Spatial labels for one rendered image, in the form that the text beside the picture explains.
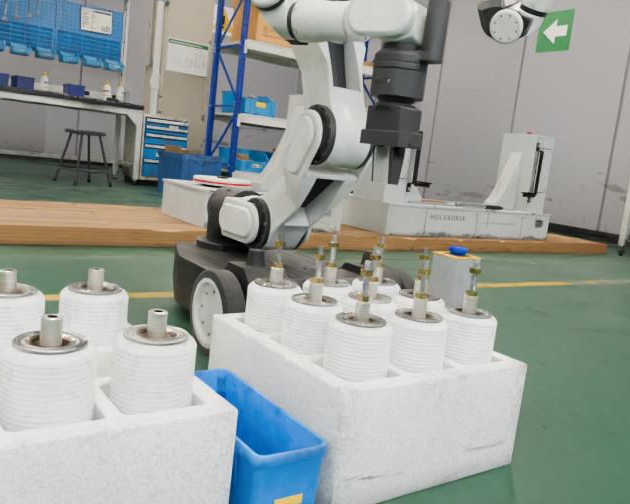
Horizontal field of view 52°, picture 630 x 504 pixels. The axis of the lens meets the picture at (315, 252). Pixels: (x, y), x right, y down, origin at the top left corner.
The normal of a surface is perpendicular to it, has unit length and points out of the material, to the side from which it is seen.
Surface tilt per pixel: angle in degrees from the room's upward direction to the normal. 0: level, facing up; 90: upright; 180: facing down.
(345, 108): 59
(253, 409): 88
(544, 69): 90
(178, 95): 90
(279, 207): 90
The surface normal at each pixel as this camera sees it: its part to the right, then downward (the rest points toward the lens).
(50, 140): 0.56, 0.18
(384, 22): -0.55, 0.06
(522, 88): -0.82, -0.01
